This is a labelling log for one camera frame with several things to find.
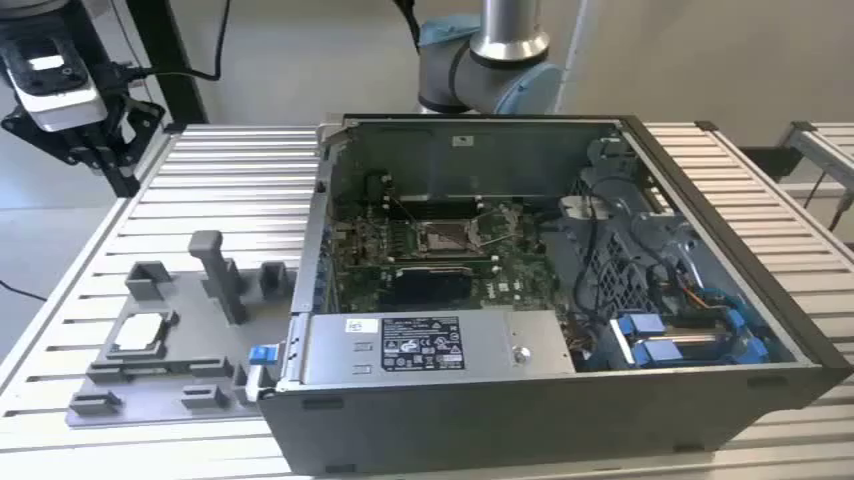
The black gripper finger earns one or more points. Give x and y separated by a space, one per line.
40 142
136 120

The silver square CPU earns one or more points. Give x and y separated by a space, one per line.
140 334

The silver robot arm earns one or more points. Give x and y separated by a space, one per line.
507 30

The black RAM slot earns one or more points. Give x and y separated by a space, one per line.
436 210
433 201

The CPU socket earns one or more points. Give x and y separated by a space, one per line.
445 237

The long expansion slot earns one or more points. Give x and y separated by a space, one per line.
443 259

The blue plastic case latch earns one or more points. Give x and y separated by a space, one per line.
261 354

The silver power supply unit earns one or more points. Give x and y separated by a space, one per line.
333 350

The black graphics card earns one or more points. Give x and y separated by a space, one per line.
427 287

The grey plastic parts rack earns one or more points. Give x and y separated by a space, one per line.
187 395

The green motherboard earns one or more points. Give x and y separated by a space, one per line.
520 280

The grey metal disk bay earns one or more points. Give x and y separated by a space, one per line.
620 270

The dark grey PC case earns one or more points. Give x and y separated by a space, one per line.
507 430

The blue disk carrier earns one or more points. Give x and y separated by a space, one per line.
643 324
656 352

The black box under table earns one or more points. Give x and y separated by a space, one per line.
767 162

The aluminium side table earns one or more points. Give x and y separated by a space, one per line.
816 145

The black metal post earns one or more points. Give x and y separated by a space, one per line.
176 60

